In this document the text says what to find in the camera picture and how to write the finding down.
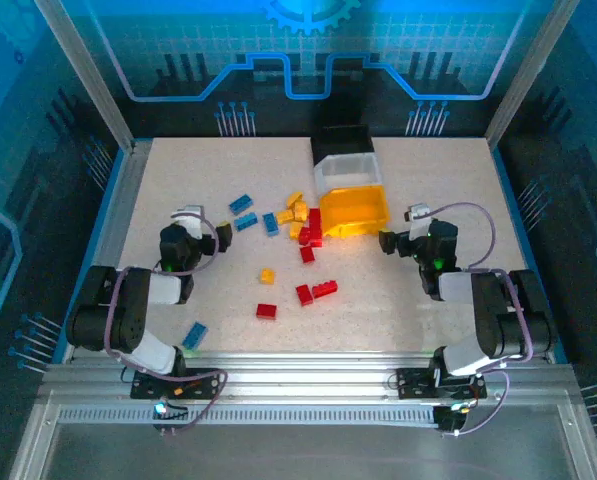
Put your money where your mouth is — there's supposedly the yellow plastic bin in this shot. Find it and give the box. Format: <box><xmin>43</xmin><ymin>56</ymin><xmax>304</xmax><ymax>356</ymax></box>
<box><xmin>318</xmin><ymin>184</ymin><xmax>393</xmax><ymax>239</ymax></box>

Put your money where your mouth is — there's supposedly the clear plastic bin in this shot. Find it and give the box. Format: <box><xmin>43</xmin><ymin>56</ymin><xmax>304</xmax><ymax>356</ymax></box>
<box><xmin>312</xmin><ymin>153</ymin><xmax>383</xmax><ymax>196</ymax></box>

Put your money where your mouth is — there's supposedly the black plastic bin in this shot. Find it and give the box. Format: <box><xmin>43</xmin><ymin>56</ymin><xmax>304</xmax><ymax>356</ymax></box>
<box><xmin>310</xmin><ymin>124</ymin><xmax>374</xmax><ymax>164</ymax></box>

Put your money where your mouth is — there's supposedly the small black electronics box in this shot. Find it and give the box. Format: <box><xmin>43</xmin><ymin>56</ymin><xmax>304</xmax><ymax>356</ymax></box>
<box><xmin>432</xmin><ymin>402</ymin><xmax>472</xmax><ymax>437</ymax></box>
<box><xmin>151</xmin><ymin>398</ymin><xmax>190</xmax><ymax>435</ymax></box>

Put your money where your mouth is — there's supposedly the grey metal plate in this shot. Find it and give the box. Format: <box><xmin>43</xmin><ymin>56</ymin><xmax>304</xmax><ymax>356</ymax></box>
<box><xmin>7</xmin><ymin>399</ymin><xmax>597</xmax><ymax>480</ymax></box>

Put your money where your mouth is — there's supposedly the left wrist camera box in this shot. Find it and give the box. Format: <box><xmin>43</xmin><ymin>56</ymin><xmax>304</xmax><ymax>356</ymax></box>
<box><xmin>170</xmin><ymin>203</ymin><xmax>205</xmax><ymax>240</ymax></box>

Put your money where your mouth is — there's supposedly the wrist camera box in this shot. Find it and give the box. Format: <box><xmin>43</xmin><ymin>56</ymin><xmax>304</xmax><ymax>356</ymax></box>
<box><xmin>403</xmin><ymin>202</ymin><xmax>437</xmax><ymax>240</ymax></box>
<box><xmin>170</xmin><ymin>203</ymin><xmax>205</xmax><ymax>240</ymax></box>

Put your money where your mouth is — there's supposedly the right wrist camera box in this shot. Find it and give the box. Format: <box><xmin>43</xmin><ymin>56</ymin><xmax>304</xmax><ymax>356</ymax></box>
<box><xmin>403</xmin><ymin>202</ymin><xmax>437</xmax><ymax>240</ymax></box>

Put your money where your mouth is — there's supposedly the aluminium side rail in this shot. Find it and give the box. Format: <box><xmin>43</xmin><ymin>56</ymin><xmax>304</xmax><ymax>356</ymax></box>
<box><xmin>60</xmin><ymin>139</ymin><xmax>154</xmax><ymax>364</ymax></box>

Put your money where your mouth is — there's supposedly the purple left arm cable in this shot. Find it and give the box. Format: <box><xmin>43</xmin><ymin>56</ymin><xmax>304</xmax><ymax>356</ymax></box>
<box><xmin>102</xmin><ymin>207</ymin><xmax>229</xmax><ymax>436</ymax></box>

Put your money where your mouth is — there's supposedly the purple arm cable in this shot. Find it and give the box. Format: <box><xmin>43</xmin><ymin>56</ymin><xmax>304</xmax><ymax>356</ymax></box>
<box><xmin>425</xmin><ymin>201</ymin><xmax>535</xmax><ymax>437</ymax></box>
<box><xmin>102</xmin><ymin>207</ymin><xmax>229</xmax><ymax>436</ymax></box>

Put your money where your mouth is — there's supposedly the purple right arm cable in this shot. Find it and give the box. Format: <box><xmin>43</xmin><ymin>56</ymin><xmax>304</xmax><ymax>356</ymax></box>
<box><xmin>425</xmin><ymin>201</ymin><xmax>535</xmax><ymax>437</ymax></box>

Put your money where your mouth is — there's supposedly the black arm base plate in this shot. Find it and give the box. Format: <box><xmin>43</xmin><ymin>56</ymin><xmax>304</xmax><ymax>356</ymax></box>
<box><xmin>395</xmin><ymin>367</ymin><xmax>488</xmax><ymax>401</ymax></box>
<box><xmin>129</xmin><ymin>367</ymin><xmax>223</xmax><ymax>401</ymax></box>

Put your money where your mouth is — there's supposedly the aluminium frame rail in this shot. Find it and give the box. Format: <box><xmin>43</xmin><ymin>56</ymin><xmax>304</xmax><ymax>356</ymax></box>
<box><xmin>37</xmin><ymin>349</ymin><xmax>579</xmax><ymax>406</ymax></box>

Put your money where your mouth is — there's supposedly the slotted grey cable duct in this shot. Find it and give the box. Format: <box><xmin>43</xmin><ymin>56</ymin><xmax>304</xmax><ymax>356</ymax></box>
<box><xmin>56</xmin><ymin>405</ymin><xmax>442</xmax><ymax>427</ymax></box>

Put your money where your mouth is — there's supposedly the aluminium frame post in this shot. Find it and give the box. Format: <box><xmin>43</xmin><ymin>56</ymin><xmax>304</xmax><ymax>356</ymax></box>
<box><xmin>31</xmin><ymin>0</ymin><xmax>137</xmax><ymax>154</ymax></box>
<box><xmin>484</xmin><ymin>0</ymin><xmax>582</xmax><ymax>149</ymax></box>

